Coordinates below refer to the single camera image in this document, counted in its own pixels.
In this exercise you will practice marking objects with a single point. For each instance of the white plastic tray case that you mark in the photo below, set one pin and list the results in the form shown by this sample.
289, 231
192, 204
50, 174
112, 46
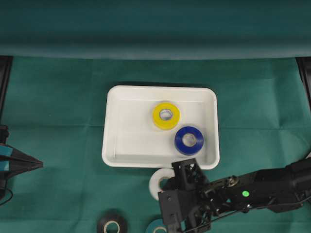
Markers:
131, 139

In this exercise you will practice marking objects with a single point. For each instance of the white tape roll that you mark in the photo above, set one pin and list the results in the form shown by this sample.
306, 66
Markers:
157, 178

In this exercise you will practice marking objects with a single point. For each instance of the black right side rail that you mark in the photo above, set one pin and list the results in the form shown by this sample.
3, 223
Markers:
304, 67

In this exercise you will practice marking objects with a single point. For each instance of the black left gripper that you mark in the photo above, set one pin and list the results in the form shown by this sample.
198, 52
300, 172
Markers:
13, 153

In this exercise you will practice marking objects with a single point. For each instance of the green table cloth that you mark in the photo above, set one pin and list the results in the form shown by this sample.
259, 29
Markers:
67, 54

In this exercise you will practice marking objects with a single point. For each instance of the blue tape roll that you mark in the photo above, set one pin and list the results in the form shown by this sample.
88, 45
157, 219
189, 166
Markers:
189, 140

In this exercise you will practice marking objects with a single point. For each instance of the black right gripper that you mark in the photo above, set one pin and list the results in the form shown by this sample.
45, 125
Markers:
189, 177

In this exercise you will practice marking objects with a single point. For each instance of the black tape roll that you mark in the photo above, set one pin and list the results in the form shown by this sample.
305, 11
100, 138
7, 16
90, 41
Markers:
112, 221

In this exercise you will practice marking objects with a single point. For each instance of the teal tape roll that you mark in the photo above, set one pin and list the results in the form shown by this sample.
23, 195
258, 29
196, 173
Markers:
156, 226

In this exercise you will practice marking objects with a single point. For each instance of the yellow tape roll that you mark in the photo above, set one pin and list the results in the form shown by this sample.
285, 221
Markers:
166, 115

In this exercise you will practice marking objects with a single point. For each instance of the black left side rail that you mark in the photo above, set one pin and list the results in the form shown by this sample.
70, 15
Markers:
5, 68

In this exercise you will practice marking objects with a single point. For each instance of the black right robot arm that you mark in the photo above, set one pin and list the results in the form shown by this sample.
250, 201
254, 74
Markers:
278, 189

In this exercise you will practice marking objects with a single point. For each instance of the black rail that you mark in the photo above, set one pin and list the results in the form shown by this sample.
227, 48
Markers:
5, 68
304, 67

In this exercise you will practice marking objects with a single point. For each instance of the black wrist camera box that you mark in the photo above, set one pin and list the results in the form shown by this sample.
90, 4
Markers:
179, 206

